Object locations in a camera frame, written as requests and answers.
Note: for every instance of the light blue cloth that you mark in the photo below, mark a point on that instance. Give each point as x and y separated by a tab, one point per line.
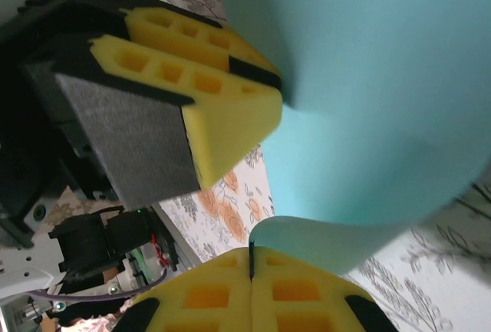
364	79

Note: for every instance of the floral table mat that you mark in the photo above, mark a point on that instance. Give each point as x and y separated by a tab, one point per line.
422	290

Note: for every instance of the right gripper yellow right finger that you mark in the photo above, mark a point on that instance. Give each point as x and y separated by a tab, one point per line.
299	301

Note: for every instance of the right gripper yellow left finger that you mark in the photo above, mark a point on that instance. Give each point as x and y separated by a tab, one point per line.
215	297

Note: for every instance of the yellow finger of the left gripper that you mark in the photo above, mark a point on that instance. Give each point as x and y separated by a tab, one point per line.
199	44
153	136

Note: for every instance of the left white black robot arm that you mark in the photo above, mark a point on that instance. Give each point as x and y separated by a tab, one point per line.
84	240

